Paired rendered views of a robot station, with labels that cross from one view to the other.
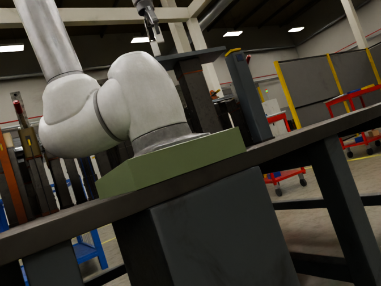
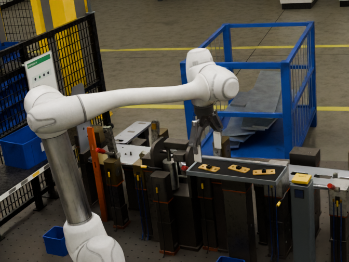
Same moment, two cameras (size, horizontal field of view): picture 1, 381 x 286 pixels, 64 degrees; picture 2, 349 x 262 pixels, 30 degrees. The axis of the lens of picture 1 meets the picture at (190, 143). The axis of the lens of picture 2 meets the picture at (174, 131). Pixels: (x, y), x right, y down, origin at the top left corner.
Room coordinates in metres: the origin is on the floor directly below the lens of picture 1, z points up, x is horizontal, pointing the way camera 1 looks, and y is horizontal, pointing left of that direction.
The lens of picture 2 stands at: (-0.21, -1.78, 2.26)
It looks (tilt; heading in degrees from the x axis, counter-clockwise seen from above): 22 degrees down; 53
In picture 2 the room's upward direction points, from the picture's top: 7 degrees counter-clockwise
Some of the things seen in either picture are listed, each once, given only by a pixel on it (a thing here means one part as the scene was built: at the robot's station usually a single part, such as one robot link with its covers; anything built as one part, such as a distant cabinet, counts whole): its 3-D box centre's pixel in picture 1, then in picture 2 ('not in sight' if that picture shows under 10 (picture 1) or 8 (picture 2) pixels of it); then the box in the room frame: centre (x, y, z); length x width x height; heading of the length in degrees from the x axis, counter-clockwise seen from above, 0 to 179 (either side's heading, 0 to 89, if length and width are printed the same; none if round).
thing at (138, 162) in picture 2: (83, 156); (145, 200); (1.25, 0.44, 0.88); 0.11 x 0.07 x 0.37; 24
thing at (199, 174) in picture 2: (185, 60); (236, 170); (1.34, -0.09, 1.16); 0.37 x 0.14 x 0.02; 114
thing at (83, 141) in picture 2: not in sight; (82, 117); (1.27, 0.93, 1.17); 0.12 x 0.01 x 0.34; 24
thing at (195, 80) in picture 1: (201, 109); (240, 222); (1.34, -0.09, 0.92); 0.10 x 0.08 x 0.45; 114
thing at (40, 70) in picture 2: not in sight; (41, 84); (1.23, 1.22, 1.30); 0.23 x 0.02 x 0.31; 24
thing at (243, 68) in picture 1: (248, 97); (303, 233); (1.45, -0.33, 0.92); 0.08 x 0.08 x 0.44; 24
